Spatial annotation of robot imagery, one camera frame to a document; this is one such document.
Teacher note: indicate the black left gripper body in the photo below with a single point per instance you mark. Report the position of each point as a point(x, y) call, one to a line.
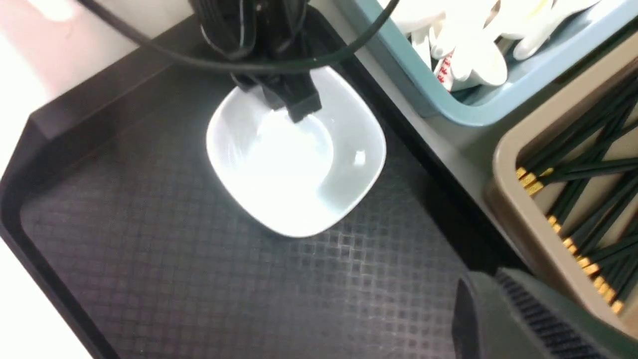
point(263, 30)

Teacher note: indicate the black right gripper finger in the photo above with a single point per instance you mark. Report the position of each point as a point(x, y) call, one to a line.
point(511, 315)

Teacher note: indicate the white square dish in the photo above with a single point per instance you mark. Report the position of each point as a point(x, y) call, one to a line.
point(297, 179)

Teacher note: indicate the brown plastic bin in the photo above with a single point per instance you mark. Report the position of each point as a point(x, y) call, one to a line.
point(523, 219)

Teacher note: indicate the pile of black chopsticks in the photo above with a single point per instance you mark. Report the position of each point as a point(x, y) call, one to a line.
point(584, 178)

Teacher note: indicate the pile of white soup spoons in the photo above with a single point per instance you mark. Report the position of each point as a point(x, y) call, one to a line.
point(457, 39)

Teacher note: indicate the black plastic serving tray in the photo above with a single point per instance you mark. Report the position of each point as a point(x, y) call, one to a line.
point(110, 205)

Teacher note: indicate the teal plastic bin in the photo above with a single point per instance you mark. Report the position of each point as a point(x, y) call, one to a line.
point(580, 36)

